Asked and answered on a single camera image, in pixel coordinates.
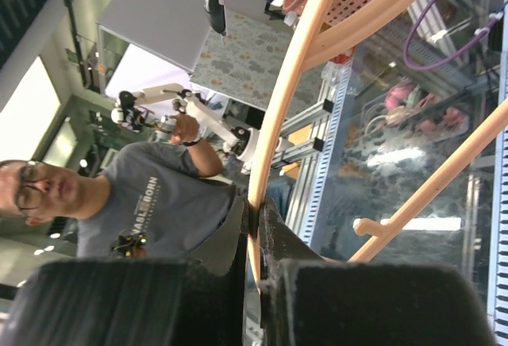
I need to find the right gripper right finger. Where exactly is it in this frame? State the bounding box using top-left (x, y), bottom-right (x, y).
top-left (259, 200), bottom-right (495, 345)

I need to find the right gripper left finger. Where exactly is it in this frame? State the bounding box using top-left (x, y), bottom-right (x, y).
top-left (1, 198), bottom-right (248, 345)

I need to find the peach plastic hanger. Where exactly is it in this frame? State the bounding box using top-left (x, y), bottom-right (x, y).
top-left (248, 0), bottom-right (507, 284)

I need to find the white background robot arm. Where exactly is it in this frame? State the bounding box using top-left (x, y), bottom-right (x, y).
top-left (1, 84), bottom-right (495, 345)

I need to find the person in grey shirt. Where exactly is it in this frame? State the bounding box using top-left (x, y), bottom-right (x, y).
top-left (1, 114), bottom-right (239, 258)

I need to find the aluminium rail frame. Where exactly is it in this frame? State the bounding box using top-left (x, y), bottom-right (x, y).
top-left (287, 0), bottom-right (507, 345)

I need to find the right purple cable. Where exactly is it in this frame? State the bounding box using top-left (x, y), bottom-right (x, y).
top-left (402, 0), bottom-right (508, 71)

